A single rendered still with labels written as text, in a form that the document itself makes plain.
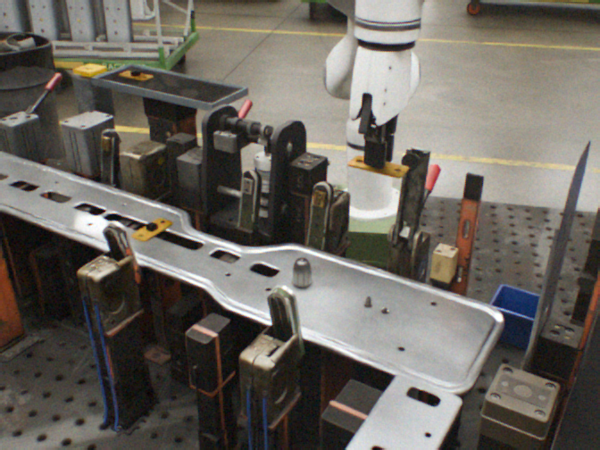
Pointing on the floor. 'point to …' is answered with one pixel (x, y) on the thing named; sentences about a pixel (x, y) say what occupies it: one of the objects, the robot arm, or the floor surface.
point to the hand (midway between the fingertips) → (379, 149)
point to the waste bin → (30, 84)
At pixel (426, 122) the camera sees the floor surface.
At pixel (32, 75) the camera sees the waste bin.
